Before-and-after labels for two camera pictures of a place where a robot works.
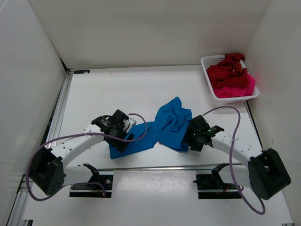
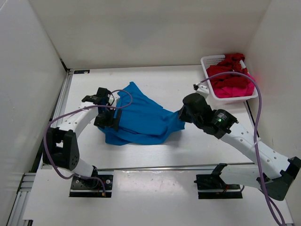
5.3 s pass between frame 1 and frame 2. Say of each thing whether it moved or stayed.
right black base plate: stayed
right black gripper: moved
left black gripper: moved
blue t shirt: moved
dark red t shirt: stayed
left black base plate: stayed
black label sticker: stayed
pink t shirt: stayed
